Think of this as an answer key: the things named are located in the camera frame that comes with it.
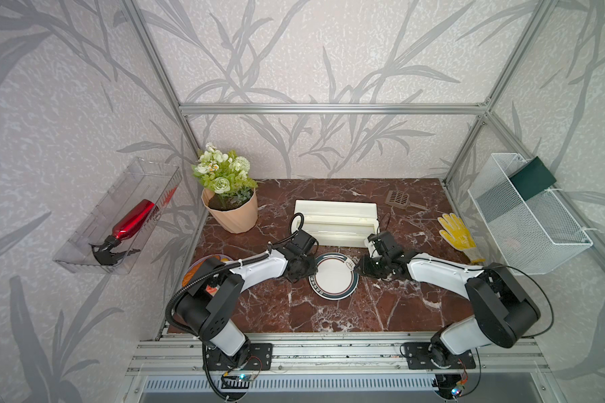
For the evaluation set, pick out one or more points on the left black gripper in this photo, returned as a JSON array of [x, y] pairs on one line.
[[313, 271]]

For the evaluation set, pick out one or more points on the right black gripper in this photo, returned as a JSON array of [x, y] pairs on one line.
[[363, 269]]

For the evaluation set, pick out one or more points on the cream plastic wrap dispenser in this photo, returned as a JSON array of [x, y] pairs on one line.
[[339, 224]]

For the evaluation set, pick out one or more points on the white plate green rim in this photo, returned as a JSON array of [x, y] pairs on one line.
[[336, 278]]

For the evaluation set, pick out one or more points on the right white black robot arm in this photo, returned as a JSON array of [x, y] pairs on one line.
[[502, 310]]

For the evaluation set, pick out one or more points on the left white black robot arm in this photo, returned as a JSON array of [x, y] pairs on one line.
[[205, 305]]

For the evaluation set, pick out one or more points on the brown slotted spatula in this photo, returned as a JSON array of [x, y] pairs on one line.
[[399, 199]]

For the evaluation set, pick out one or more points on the yellow rubber glove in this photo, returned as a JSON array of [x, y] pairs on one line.
[[458, 236]]

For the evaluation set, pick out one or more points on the artificial flowers in beige pot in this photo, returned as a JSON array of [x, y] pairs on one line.
[[229, 193]]

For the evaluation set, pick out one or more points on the dark green card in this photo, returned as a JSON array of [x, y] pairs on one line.
[[532, 179]]

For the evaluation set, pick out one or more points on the red spray bottle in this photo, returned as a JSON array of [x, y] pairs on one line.
[[125, 229]]

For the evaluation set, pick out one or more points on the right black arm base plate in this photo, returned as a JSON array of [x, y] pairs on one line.
[[426, 356]]

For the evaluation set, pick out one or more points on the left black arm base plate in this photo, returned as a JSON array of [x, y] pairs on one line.
[[252, 356]]

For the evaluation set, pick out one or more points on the white wire mesh basket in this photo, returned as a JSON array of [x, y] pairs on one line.
[[535, 236]]

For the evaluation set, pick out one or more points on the clear plastic wall bin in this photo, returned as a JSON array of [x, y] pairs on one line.
[[141, 179]]

